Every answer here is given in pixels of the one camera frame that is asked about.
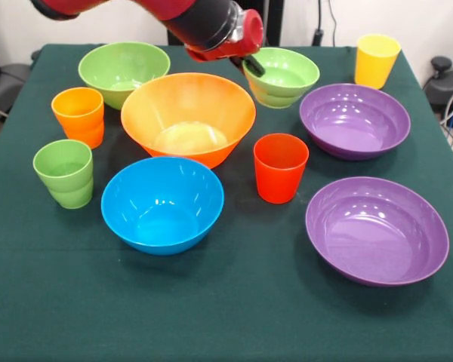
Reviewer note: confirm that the purple bowl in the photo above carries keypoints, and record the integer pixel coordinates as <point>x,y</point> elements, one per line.
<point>377,234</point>
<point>355,124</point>

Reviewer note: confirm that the large green bowl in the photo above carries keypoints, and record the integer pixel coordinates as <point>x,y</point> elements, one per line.
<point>109,68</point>

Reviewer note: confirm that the red cup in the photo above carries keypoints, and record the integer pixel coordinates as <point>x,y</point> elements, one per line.
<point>279,181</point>

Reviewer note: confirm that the grey black machine base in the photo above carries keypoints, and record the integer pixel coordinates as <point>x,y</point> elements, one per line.
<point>7,79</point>
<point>449,84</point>

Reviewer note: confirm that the blue bowl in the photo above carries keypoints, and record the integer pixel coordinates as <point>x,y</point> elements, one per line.
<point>158,181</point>

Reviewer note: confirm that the yellow cup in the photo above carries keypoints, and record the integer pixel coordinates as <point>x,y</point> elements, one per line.
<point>375,68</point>

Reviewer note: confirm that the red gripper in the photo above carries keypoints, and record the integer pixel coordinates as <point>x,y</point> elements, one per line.
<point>253,30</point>

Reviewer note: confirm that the large orange bowl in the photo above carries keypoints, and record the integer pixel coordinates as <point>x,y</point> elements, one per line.
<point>166,102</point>

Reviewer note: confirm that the orange cup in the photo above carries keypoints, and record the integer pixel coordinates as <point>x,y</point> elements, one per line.
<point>79,128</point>

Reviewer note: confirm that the dark green tablecloth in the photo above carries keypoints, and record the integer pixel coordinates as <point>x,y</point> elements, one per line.
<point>226,301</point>

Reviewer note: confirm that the small green bowl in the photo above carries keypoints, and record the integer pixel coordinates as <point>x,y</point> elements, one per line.
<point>287,79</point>

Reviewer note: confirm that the green cup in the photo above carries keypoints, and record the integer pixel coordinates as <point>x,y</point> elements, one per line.
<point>66,188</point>

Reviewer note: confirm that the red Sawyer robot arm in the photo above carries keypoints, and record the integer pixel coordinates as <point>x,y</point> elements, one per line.
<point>196,19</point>

